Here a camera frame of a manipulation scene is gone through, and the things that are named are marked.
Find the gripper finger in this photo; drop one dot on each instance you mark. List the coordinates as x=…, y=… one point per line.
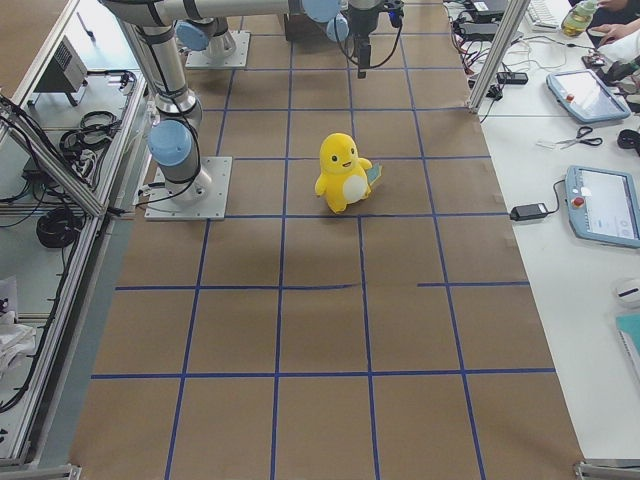
x=363, y=56

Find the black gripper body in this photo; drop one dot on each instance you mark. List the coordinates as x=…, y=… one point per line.
x=363, y=22

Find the dark wooden drawer box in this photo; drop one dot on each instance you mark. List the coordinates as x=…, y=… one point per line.
x=300, y=27

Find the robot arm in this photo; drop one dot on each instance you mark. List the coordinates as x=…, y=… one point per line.
x=150, y=26
x=210, y=32

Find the yellow plush dinosaur toy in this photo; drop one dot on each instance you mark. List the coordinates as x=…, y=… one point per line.
x=343, y=173

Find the green drink bottle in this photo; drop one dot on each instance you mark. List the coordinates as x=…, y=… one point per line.
x=579, y=17

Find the blue teach pendant far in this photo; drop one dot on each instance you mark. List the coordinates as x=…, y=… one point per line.
x=585, y=97

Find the blue teach pendant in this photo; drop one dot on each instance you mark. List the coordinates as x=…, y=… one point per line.
x=585, y=97
x=602, y=206

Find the black power brick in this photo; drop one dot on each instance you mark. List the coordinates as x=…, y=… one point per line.
x=528, y=212

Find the black scissors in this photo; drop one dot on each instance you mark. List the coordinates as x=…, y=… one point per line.
x=582, y=136

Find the blue teach pendant near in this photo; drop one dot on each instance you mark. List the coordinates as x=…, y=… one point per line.
x=602, y=206

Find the grey metal box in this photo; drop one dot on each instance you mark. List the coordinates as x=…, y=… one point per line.
x=66, y=73

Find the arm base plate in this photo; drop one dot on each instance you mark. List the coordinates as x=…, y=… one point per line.
x=226, y=51
x=206, y=197

